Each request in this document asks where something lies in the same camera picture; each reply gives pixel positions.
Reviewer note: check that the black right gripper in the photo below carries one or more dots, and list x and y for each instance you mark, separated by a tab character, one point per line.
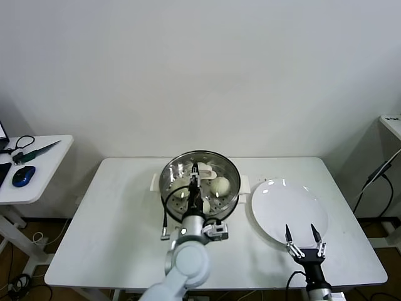
311	261

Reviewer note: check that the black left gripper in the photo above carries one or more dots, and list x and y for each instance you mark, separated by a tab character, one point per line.
195	202

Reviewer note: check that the round glass pot lid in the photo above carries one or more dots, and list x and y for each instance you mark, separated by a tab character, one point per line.
225	169

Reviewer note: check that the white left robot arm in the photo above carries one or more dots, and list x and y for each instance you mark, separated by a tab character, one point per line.
188	263

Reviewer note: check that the stainless steel steamer basket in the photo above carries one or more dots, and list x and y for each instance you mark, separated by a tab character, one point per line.
232	208

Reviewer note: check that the white round plate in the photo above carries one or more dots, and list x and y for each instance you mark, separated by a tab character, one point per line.
291	210

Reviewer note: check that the white electric cooker base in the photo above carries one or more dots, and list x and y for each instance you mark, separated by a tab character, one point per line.
244	188

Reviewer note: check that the black power adapter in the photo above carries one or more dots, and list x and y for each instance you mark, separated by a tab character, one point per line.
377	172

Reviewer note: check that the white side table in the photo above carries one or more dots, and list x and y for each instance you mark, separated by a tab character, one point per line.
50	169

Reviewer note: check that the blue computer mouse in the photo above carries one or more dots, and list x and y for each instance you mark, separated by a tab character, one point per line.
24	175

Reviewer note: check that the small white black gadget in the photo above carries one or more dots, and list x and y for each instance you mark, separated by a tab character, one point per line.
17	156

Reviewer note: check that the black smartphone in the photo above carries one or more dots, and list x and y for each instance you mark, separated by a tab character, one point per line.
4	173

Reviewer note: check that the laptop computer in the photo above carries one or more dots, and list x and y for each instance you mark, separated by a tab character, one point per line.
2	131

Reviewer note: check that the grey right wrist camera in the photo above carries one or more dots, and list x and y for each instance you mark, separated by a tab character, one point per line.
339	297

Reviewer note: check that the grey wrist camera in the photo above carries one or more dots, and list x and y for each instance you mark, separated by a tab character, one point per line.
217	231
339	297

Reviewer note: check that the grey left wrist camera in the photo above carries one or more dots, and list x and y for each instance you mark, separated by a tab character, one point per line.
217	231

